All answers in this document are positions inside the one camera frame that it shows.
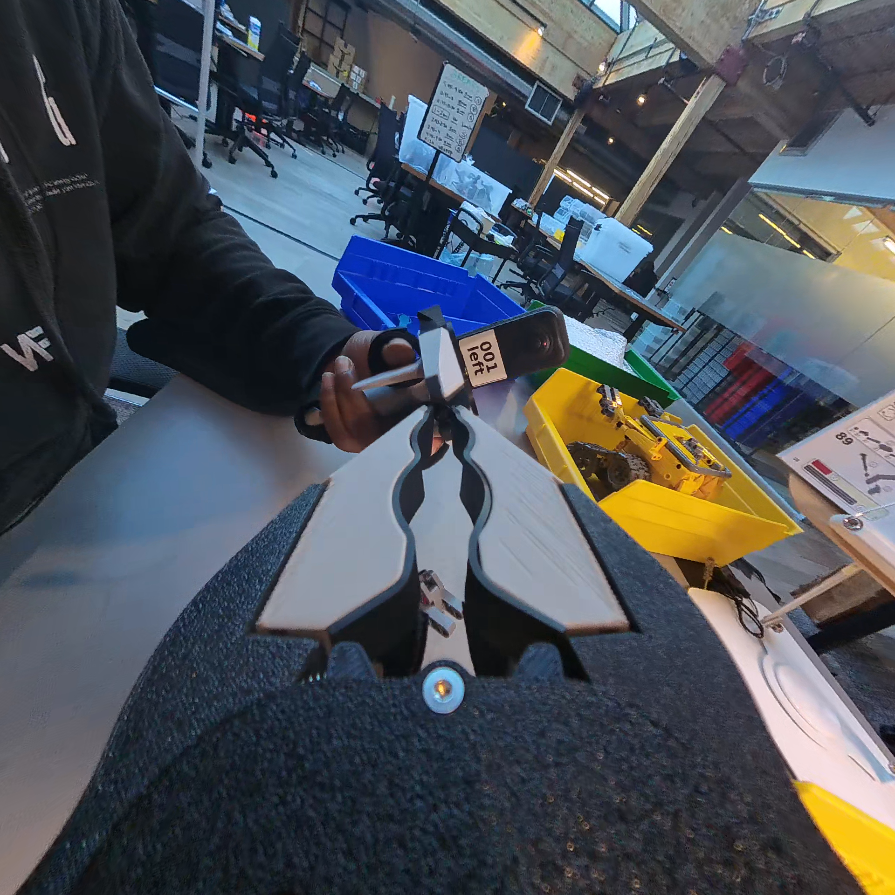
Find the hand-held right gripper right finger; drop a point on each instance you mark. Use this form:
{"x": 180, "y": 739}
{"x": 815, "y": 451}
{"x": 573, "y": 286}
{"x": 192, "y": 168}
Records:
{"x": 545, "y": 552}

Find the white bubble wrap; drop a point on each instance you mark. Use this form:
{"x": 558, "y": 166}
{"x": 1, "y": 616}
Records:
{"x": 594, "y": 335}

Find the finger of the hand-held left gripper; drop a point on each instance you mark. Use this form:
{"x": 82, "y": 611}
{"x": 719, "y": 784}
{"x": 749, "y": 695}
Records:
{"x": 440, "y": 363}

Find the grey desk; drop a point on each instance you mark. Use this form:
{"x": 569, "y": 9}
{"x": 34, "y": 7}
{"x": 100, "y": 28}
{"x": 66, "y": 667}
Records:
{"x": 140, "y": 524}

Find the instruction booklet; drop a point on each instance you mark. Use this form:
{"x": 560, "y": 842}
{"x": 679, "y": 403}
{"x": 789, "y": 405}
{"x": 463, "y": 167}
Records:
{"x": 853, "y": 447}

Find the person's black hoodie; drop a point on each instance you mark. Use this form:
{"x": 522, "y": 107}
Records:
{"x": 56, "y": 245}

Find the yellow plastic parts bin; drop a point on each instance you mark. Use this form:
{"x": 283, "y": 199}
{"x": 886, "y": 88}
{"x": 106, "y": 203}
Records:
{"x": 853, "y": 839}
{"x": 671, "y": 517}

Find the white notice board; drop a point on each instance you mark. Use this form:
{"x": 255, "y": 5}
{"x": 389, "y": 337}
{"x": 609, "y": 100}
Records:
{"x": 453, "y": 112}

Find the wall air vent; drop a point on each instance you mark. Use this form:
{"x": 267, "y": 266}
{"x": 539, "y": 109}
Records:
{"x": 544, "y": 101}

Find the green plastic bin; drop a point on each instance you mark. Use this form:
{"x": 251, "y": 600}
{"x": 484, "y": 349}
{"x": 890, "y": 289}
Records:
{"x": 650, "y": 377}

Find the white plastic storage box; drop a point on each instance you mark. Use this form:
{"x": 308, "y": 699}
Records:
{"x": 615, "y": 248}

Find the person's left hand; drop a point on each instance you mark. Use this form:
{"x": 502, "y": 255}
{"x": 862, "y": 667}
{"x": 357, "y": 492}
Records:
{"x": 349, "y": 419}

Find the blue plastic bin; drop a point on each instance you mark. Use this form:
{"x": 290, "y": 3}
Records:
{"x": 405, "y": 280}

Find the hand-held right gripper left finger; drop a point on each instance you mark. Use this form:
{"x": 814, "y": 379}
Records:
{"x": 335, "y": 545}

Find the yellow tracked toy robot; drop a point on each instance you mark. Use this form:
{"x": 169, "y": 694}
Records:
{"x": 650, "y": 447}

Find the white book stand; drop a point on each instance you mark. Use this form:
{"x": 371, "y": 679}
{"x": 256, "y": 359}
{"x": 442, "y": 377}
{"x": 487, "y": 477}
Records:
{"x": 804, "y": 699}

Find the wooden office table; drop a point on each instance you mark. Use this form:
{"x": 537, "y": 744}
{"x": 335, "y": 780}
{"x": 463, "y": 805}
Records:
{"x": 629, "y": 293}

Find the person's left forearm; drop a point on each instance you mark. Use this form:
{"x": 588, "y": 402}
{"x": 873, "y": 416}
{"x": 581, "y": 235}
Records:
{"x": 245, "y": 314}

